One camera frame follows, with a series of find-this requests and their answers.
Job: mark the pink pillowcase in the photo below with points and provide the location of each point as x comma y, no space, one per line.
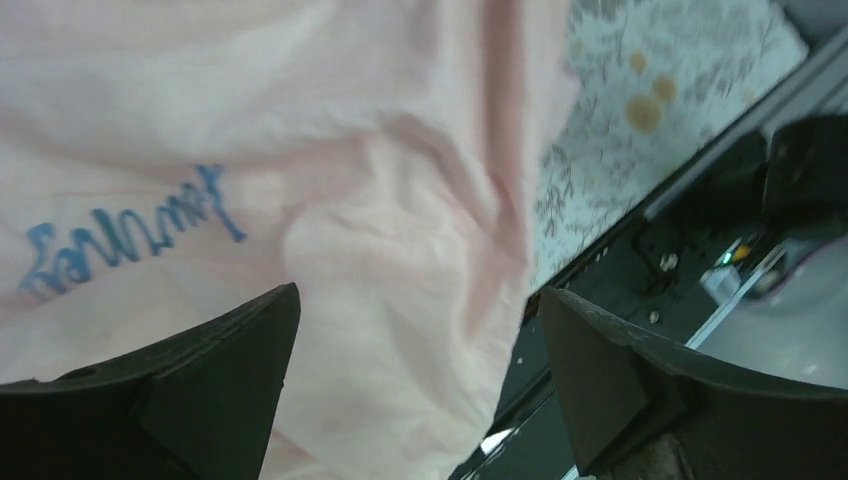
163,162

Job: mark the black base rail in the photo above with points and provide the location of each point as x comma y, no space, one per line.
645,269

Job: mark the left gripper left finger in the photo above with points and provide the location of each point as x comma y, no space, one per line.
197,405

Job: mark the floral bed sheet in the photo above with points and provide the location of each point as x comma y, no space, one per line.
659,79

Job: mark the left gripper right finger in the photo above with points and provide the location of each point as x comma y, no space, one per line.
637,405

